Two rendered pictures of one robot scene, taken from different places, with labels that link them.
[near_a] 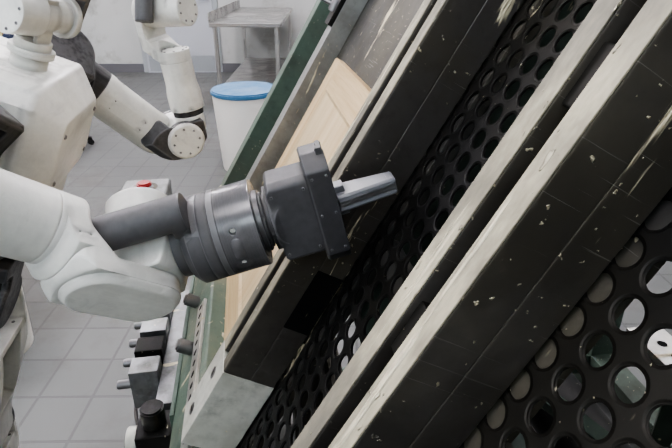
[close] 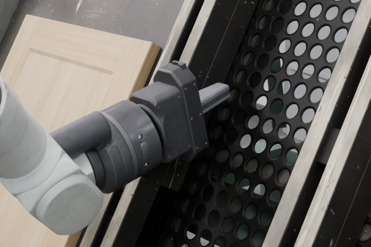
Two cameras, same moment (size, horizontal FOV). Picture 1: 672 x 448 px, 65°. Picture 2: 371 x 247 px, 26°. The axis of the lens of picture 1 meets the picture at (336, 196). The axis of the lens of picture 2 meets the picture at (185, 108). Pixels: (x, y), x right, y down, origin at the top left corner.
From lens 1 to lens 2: 59 cm
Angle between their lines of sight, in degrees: 30
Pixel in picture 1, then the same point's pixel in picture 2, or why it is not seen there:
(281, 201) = (165, 109)
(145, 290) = (94, 192)
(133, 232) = (76, 145)
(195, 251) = (116, 157)
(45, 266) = (36, 175)
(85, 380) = not seen: outside the picture
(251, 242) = (154, 144)
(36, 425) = not seen: outside the picture
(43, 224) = (40, 135)
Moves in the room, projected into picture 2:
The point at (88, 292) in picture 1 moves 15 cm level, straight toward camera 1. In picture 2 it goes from (65, 194) to (199, 224)
